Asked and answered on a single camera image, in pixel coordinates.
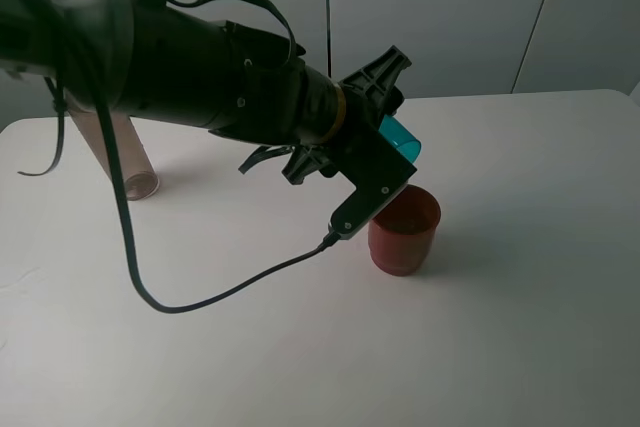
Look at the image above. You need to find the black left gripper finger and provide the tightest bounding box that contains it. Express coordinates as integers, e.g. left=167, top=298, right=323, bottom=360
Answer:
left=339, top=46, right=412, bottom=100
left=282, top=145, right=328, bottom=185

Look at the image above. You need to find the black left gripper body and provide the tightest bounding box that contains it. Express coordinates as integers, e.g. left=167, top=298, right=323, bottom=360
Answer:
left=299, top=79, right=404, bottom=179

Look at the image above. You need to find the teal translucent plastic cup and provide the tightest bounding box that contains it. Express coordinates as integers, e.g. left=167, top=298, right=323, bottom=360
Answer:
left=379, top=115, right=422, bottom=163

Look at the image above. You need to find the clear plastic water bottle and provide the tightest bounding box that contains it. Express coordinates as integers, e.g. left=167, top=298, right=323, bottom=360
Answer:
left=66, top=94, right=160, bottom=201

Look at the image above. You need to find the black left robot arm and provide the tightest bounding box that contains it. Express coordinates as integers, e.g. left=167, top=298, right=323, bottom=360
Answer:
left=1, top=0, right=414, bottom=189

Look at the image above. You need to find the red plastic cup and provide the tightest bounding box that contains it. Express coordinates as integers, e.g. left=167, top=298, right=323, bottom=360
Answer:
left=368, top=185, right=441, bottom=277

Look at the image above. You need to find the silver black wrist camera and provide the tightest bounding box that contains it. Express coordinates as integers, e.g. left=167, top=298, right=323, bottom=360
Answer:
left=328, top=126, right=417, bottom=240

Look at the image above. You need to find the thin black wire loop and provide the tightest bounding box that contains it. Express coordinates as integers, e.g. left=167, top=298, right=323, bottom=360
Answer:
left=159, top=0, right=307, bottom=73

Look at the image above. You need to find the thick black camera cable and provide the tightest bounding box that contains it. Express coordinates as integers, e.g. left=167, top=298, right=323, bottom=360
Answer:
left=0, top=0, right=341, bottom=316

